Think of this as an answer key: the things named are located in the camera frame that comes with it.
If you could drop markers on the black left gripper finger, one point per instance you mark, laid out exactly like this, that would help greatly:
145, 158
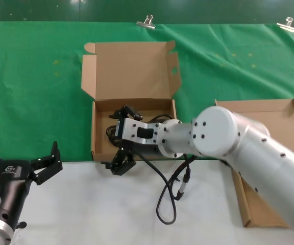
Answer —
48, 163

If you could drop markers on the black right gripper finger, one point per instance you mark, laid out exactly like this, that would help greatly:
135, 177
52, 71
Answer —
126, 112
120, 163

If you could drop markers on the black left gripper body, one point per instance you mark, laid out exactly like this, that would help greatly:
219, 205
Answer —
11, 183

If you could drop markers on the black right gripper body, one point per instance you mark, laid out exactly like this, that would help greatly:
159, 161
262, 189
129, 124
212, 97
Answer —
147, 149

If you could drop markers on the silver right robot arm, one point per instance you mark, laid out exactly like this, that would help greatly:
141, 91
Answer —
226, 135

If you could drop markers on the large open cardboard box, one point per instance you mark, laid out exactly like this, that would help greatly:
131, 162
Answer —
131, 74

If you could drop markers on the small open cardboard box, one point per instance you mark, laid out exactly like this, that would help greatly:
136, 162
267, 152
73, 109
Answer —
264, 109

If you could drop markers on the green table cloth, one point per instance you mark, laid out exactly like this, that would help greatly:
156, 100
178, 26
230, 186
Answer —
34, 89

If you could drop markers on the silver binder clip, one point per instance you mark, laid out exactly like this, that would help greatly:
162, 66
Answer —
145, 24
287, 25

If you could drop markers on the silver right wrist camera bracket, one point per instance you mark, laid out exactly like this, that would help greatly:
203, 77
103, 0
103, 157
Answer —
142, 131

